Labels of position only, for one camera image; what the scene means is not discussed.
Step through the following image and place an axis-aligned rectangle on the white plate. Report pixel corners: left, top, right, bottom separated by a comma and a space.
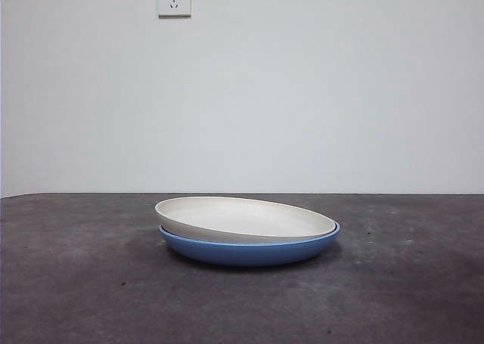
154, 196, 337, 243

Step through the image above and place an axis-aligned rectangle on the blue plate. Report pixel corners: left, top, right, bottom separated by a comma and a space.
158, 219, 341, 267

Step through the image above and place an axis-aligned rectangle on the white wall socket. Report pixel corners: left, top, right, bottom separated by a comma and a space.
157, 0, 192, 19

